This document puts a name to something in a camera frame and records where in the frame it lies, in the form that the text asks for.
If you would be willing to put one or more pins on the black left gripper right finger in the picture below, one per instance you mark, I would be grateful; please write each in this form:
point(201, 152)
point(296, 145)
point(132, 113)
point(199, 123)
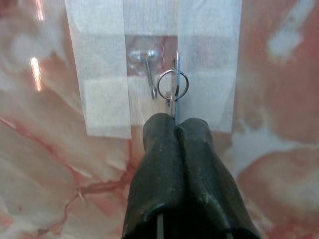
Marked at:
point(207, 179)

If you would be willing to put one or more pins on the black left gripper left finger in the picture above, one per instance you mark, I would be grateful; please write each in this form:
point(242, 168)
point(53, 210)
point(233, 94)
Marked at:
point(157, 174)

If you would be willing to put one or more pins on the white tape patch with hook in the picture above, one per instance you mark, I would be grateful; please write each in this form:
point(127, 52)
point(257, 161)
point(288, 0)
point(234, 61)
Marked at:
point(99, 104)

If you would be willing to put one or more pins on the metal hook on clear plate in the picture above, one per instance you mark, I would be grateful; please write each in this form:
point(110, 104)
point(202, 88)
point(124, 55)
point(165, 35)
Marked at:
point(148, 72)

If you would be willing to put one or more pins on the pink marble panel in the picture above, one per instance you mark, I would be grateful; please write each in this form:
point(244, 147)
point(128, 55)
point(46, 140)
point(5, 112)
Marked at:
point(49, 161)

